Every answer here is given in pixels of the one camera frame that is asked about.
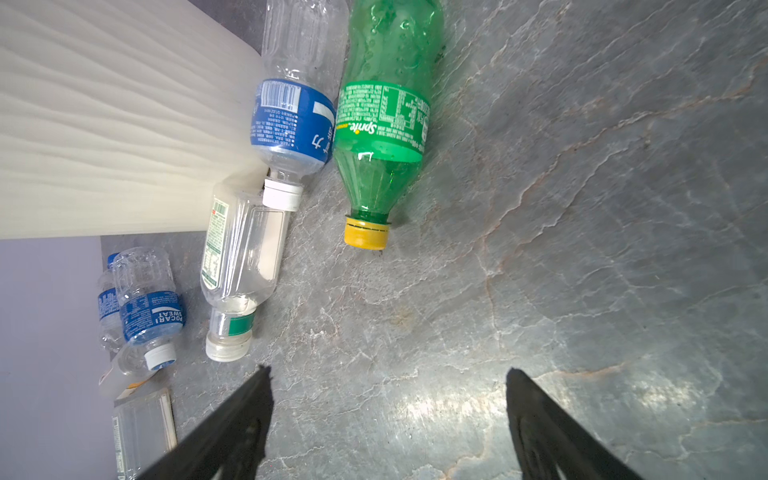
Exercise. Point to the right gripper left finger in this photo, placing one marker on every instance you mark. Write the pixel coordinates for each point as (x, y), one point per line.
(230, 443)

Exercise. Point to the cream plastic waste bin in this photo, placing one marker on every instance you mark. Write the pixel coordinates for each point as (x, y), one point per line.
(120, 117)

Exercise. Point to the clear bottle green label front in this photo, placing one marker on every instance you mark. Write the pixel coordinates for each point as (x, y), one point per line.
(144, 431)

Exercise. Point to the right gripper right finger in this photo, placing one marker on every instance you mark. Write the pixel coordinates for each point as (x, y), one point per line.
(549, 443)

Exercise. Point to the small bottle blue cap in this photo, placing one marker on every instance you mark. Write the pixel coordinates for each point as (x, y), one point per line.
(110, 324)

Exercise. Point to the green Sprite bottle yellow cap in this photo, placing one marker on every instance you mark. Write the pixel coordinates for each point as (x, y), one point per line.
(384, 110)

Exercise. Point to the small clear bottle lying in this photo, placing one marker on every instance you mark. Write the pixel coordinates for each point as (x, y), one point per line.
(128, 371)

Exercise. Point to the clear bottle green white label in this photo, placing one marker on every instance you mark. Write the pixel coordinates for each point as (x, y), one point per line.
(241, 261)

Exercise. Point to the Pocari bottle blue label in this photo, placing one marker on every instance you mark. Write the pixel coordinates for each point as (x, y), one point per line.
(150, 307)

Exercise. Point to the clear bottle blue label white cap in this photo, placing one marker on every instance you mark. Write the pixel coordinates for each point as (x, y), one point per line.
(293, 122)

